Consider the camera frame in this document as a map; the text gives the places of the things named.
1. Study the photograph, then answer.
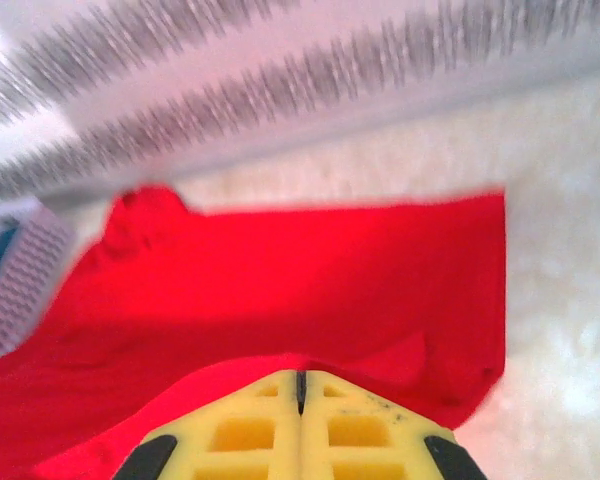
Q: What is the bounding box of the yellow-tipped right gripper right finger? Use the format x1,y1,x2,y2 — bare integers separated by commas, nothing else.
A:
299,368,487,480

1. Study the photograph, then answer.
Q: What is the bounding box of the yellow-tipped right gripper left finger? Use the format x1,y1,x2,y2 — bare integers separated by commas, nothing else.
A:
121,368,302,480

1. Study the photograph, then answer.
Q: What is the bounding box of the red t-shirt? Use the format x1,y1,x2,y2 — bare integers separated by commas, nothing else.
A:
0,183,507,480

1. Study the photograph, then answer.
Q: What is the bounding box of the lavender plastic basket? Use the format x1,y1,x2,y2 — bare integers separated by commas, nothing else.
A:
0,197,77,370

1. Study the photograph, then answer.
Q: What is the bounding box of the striped white bed cover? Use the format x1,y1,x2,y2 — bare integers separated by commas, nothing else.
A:
34,47,600,207

